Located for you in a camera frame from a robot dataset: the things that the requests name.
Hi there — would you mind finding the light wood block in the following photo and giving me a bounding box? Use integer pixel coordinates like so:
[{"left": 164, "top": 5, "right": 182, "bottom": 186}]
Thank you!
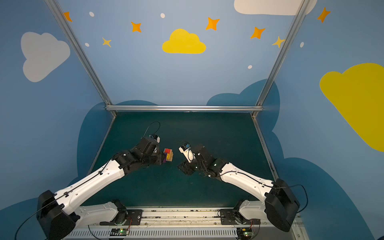
[{"left": 165, "top": 149, "right": 174, "bottom": 162}]

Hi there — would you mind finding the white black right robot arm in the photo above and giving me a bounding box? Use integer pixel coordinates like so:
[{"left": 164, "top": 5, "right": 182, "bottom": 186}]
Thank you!
[{"left": 178, "top": 142, "right": 300, "bottom": 232}]

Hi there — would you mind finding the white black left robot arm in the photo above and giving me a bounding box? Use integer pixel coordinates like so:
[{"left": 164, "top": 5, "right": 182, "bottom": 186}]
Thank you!
[{"left": 36, "top": 134, "right": 164, "bottom": 240}]

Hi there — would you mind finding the left green circuit board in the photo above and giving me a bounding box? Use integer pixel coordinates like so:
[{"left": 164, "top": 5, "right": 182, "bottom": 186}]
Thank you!
[{"left": 110, "top": 228, "right": 130, "bottom": 237}]

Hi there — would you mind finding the green circuit board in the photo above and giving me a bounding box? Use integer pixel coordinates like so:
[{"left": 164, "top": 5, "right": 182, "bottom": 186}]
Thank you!
[
  {"left": 110, "top": 228, "right": 130, "bottom": 237},
  {"left": 236, "top": 228, "right": 255, "bottom": 240}
]

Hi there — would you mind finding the right green circuit board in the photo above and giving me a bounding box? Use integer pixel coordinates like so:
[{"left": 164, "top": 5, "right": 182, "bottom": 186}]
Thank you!
[{"left": 236, "top": 228, "right": 255, "bottom": 240}]

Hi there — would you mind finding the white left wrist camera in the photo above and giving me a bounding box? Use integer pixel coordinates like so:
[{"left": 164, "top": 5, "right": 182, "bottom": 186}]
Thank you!
[{"left": 149, "top": 134, "right": 161, "bottom": 144}]

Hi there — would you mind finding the aluminium front rail base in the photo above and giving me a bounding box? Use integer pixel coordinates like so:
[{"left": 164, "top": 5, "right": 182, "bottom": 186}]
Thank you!
[{"left": 65, "top": 207, "right": 309, "bottom": 240}]

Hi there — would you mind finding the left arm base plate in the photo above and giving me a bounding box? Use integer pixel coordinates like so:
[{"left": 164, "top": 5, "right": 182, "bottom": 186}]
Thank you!
[{"left": 100, "top": 209, "right": 143, "bottom": 226}]

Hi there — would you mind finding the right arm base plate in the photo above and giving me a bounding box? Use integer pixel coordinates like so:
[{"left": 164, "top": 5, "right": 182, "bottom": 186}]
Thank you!
[{"left": 218, "top": 209, "right": 247, "bottom": 225}]

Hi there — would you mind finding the aluminium back frame rail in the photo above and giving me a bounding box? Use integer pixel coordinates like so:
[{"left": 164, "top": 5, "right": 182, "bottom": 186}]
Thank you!
[{"left": 106, "top": 105, "right": 263, "bottom": 112}]

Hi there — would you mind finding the aluminium left corner post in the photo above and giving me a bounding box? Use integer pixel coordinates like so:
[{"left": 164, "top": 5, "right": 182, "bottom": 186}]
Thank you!
[{"left": 45, "top": 0, "right": 113, "bottom": 106}]

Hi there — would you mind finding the aluminium corner post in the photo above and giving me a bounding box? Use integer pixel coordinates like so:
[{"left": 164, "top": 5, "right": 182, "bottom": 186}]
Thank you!
[
  {"left": 252, "top": 0, "right": 311, "bottom": 120},
  {"left": 45, "top": 0, "right": 113, "bottom": 106}
]

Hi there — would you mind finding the aluminium right corner post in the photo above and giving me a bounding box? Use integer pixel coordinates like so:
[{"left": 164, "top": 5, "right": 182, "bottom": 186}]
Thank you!
[{"left": 252, "top": 0, "right": 311, "bottom": 120}]

